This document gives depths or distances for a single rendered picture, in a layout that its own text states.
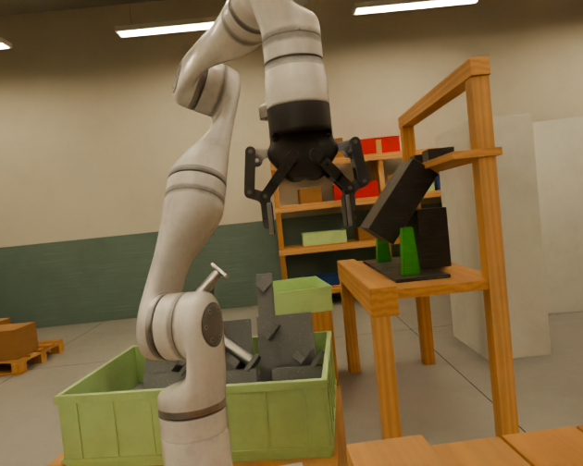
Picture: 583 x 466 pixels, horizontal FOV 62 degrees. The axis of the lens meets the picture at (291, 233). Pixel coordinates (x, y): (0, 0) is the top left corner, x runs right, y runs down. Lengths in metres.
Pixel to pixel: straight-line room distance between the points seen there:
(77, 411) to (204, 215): 0.67
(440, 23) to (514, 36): 1.12
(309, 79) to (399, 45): 7.31
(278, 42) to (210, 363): 0.41
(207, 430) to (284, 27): 0.50
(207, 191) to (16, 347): 5.02
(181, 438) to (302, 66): 0.48
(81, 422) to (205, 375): 0.63
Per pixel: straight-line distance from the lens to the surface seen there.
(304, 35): 0.59
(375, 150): 6.91
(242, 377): 1.31
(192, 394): 0.67
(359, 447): 0.93
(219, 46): 0.75
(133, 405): 1.20
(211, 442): 0.70
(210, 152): 0.77
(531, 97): 8.34
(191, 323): 0.65
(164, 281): 0.72
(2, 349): 5.76
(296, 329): 1.34
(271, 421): 1.12
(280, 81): 0.57
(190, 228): 0.72
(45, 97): 8.25
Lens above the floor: 1.32
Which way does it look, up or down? 2 degrees down
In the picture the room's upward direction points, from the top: 6 degrees counter-clockwise
